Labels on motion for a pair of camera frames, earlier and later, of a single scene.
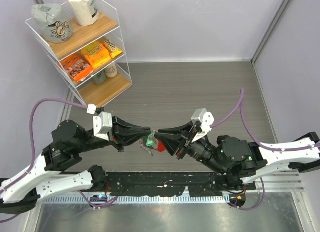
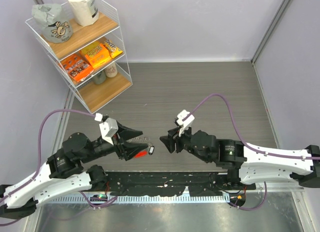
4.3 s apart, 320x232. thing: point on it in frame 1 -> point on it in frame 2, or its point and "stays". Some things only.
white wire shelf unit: x=92 y=60 stays
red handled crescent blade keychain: x=160 y=146 -> x=141 y=139
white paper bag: x=84 y=8 stays
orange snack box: x=78 y=67 stays
